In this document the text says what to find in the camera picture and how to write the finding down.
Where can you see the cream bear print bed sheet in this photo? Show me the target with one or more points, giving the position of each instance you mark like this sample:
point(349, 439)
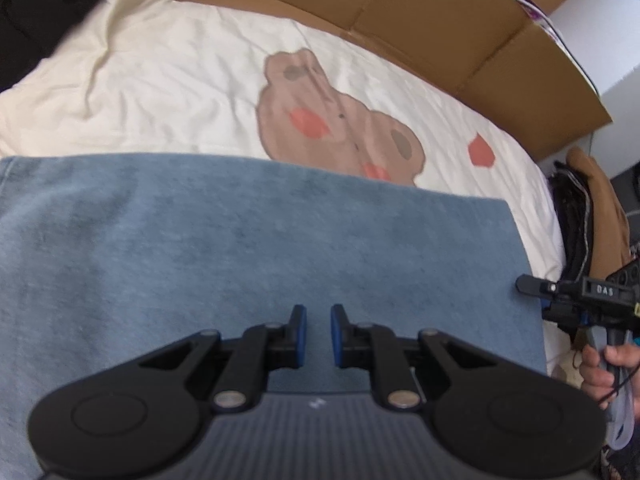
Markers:
point(150, 70)

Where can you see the black clothes pile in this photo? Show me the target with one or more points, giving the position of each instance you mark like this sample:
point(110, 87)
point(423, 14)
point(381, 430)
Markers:
point(40, 0)

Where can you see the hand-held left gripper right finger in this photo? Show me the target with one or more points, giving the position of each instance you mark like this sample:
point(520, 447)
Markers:
point(337, 335)

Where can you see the flattened brown cardboard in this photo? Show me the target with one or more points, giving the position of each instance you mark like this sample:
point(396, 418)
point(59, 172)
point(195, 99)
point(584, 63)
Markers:
point(400, 10)

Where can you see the folded brown garment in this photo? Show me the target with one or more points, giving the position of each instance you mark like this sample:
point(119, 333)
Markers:
point(605, 210)

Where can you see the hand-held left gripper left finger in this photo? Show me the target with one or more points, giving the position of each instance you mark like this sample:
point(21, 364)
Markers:
point(300, 335)

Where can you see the black bag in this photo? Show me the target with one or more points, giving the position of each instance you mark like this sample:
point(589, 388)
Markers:
point(627, 195)

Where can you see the purple white plastic package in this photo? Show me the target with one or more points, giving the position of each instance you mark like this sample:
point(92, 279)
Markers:
point(530, 7)

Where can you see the person's right hand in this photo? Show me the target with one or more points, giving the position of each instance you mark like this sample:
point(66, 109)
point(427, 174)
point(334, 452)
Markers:
point(595, 385)

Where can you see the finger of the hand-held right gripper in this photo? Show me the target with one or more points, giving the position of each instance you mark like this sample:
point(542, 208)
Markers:
point(565, 316)
point(535, 286)

